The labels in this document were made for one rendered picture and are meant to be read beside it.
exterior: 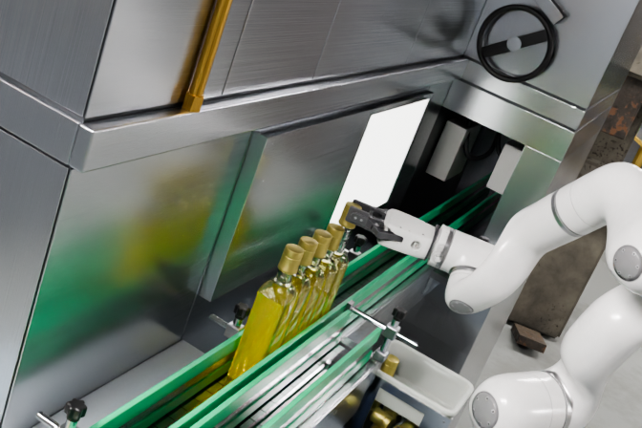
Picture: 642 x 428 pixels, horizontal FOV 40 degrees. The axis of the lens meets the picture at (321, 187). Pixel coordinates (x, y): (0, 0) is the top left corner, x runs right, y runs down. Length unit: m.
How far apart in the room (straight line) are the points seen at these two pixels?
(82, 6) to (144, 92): 0.16
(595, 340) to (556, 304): 3.45
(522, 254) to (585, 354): 0.22
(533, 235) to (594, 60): 1.00
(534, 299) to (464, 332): 2.20
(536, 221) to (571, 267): 3.29
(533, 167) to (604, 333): 1.15
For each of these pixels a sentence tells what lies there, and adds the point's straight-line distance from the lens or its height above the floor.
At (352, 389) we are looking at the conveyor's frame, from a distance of 1.79.
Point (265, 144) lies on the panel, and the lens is 1.54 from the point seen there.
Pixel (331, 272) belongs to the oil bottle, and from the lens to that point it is 1.72.
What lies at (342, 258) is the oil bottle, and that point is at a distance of 1.77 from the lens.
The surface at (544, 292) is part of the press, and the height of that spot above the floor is 0.25.
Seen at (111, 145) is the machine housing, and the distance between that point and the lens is 1.17.
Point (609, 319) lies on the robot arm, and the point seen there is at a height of 1.46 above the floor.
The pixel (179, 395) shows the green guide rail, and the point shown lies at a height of 1.08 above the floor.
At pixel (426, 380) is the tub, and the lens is 2.10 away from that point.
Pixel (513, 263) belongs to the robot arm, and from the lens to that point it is 1.63.
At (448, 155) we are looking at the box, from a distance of 2.76.
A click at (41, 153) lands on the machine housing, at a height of 1.50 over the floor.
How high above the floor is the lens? 1.97
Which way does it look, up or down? 20 degrees down
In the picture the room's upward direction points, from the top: 21 degrees clockwise
